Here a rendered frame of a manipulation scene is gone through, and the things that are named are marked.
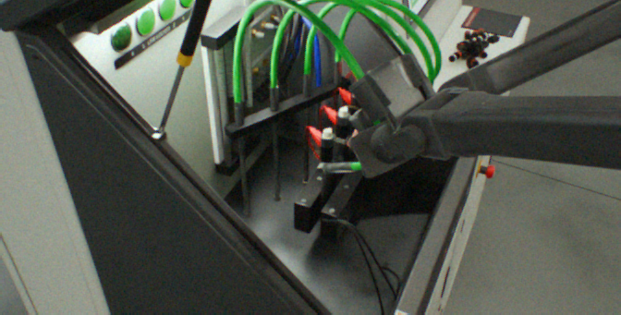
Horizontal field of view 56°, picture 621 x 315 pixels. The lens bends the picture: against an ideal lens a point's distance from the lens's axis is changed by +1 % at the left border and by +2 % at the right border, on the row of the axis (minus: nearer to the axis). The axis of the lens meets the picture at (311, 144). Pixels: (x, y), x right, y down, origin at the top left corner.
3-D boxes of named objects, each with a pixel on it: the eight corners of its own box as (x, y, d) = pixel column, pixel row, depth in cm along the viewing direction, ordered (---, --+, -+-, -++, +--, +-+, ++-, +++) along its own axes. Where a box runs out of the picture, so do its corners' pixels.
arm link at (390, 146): (412, 164, 72) (447, 139, 73) (381, 118, 72) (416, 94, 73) (395, 168, 79) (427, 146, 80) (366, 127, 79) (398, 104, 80)
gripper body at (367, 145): (346, 139, 85) (359, 133, 77) (405, 112, 87) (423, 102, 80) (365, 180, 84) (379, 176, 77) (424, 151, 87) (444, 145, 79)
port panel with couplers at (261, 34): (261, 96, 139) (255, -30, 119) (249, 92, 140) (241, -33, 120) (286, 71, 148) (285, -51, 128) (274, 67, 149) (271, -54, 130)
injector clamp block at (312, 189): (334, 265, 127) (337, 216, 117) (294, 250, 130) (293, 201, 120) (385, 173, 151) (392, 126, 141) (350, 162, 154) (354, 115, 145)
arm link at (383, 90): (425, 152, 66) (475, 115, 69) (368, 68, 66) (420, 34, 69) (381, 170, 77) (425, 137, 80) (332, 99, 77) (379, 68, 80)
